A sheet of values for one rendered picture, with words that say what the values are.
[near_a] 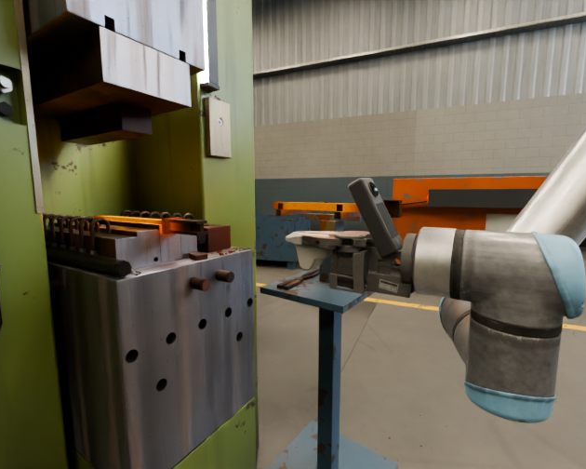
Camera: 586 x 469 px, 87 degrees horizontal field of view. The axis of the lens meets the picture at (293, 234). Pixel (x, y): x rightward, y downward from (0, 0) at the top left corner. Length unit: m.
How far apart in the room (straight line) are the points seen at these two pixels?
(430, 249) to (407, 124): 7.86
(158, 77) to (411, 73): 7.95
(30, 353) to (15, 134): 0.42
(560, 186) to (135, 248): 0.74
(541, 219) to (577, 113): 8.03
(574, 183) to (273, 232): 4.03
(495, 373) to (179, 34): 0.84
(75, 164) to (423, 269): 1.05
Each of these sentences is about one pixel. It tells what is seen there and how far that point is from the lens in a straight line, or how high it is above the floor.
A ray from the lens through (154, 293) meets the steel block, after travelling 0.69.
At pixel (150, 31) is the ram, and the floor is 1.40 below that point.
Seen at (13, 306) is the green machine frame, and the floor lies 0.86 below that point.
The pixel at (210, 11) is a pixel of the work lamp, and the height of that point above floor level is 1.59.
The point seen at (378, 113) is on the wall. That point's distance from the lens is 8.39.
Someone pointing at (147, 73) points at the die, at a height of 1.31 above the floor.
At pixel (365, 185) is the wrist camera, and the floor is 1.08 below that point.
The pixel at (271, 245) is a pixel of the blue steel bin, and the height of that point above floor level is 0.34.
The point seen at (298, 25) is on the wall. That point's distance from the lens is 9.78.
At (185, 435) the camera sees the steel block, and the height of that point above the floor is 0.52.
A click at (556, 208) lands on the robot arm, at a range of 0.58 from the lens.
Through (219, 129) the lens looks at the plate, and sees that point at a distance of 1.05.
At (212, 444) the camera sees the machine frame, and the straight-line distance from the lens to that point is 0.97.
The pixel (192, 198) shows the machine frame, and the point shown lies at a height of 1.05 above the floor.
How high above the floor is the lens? 1.07
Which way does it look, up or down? 7 degrees down
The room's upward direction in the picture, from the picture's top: straight up
